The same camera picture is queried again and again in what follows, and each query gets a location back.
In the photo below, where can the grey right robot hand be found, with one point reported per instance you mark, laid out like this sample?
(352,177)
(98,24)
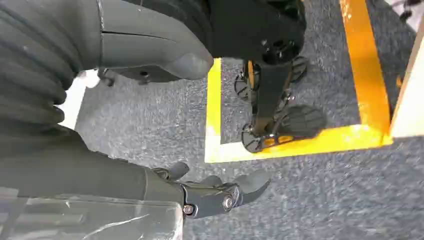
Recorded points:
(82,172)

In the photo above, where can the white floor panel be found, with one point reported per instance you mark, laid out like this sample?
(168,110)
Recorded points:
(71,99)

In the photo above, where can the ribbed grey right arm sleeve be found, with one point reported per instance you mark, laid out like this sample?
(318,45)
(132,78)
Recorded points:
(36,56)

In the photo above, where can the black robot leg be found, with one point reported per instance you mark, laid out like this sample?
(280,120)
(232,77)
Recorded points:
(255,26)

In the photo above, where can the pale wooden board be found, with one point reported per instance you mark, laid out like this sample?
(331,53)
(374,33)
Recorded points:
(409,106)

